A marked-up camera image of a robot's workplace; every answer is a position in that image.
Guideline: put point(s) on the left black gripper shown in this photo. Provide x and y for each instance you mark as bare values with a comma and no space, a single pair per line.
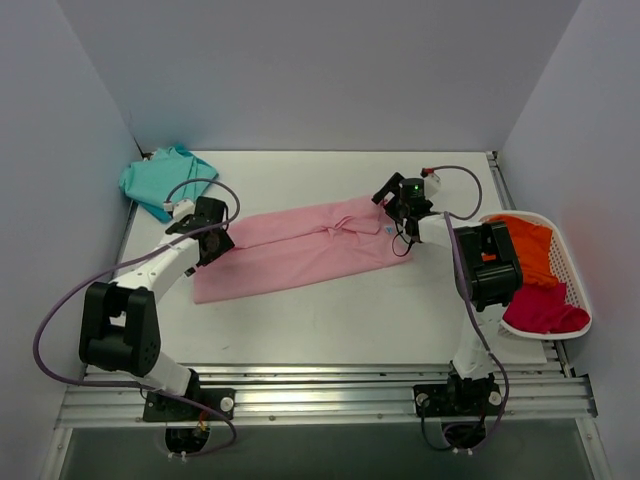
198,223

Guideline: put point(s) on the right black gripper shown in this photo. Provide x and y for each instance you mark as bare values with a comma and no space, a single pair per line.
396,201

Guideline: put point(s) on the pink t shirt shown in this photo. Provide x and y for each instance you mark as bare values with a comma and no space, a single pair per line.
298,247

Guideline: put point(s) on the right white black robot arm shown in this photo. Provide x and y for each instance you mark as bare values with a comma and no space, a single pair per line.
487,271

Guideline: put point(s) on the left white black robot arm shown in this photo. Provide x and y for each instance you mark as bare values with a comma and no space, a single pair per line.
120,329

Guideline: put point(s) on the teal folded t shirt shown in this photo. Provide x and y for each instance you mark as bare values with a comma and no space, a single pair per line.
149,182

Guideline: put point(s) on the orange t shirt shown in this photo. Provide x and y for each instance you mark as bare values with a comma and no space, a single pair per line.
532,244

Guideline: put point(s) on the magenta t shirt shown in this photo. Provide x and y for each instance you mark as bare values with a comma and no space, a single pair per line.
541,310

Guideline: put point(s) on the white plastic basket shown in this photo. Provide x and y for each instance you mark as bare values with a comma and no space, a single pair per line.
562,267

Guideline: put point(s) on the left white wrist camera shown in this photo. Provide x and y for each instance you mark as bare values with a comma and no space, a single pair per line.
180,209

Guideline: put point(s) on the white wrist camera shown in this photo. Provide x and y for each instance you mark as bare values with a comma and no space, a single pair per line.
180,209
431,182

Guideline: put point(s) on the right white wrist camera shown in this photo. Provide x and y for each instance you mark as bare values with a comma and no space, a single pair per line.
431,182

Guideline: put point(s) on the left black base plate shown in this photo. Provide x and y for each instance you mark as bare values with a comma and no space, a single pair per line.
211,404

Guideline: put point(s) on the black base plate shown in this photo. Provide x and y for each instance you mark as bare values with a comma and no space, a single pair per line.
211,404
458,398

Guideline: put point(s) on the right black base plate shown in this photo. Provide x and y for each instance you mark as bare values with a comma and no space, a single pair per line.
458,398

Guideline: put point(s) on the aluminium rail frame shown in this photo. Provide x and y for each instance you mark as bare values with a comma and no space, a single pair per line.
347,353

